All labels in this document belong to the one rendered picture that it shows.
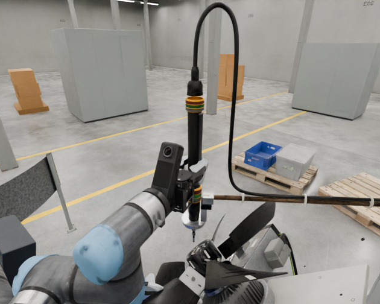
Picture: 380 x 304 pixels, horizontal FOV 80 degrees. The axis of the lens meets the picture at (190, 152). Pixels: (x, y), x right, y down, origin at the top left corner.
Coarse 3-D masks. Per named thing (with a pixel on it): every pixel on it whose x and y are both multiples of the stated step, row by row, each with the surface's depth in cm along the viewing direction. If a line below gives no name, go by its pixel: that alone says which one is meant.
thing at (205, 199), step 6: (204, 192) 64; (210, 192) 64; (204, 198) 62; (210, 198) 61; (204, 204) 62; (210, 204) 62; (204, 210) 63; (186, 216) 67; (204, 216) 64; (186, 222) 65; (192, 222) 65; (198, 222) 65; (204, 222) 66; (192, 228) 64; (198, 228) 64
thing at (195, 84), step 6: (192, 66) 49; (192, 72) 48; (198, 72) 48; (192, 78) 49; (198, 78) 49; (192, 84) 49; (198, 84) 49; (192, 90) 49; (198, 90) 49; (192, 96) 49; (198, 96) 50; (192, 204) 62; (198, 204) 63; (192, 210) 63; (198, 210) 64; (192, 216) 64; (198, 216) 66
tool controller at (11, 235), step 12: (12, 216) 103; (0, 228) 94; (12, 228) 95; (24, 228) 96; (0, 240) 87; (12, 240) 88; (24, 240) 89; (0, 252) 82; (12, 252) 84; (24, 252) 87; (12, 264) 85; (12, 276) 86
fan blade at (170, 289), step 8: (176, 280) 79; (168, 288) 77; (176, 288) 76; (184, 288) 76; (152, 296) 76; (160, 296) 75; (168, 296) 74; (176, 296) 74; (184, 296) 74; (192, 296) 74
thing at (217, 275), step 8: (208, 264) 69; (216, 264) 69; (224, 264) 70; (232, 264) 74; (208, 272) 62; (216, 272) 62; (224, 272) 61; (232, 272) 60; (240, 272) 60; (248, 272) 60; (256, 272) 61; (264, 272) 61; (272, 272) 61; (280, 272) 61; (208, 280) 57; (216, 280) 56; (224, 280) 55; (232, 280) 55; (240, 280) 54; (248, 280) 54; (208, 288) 53
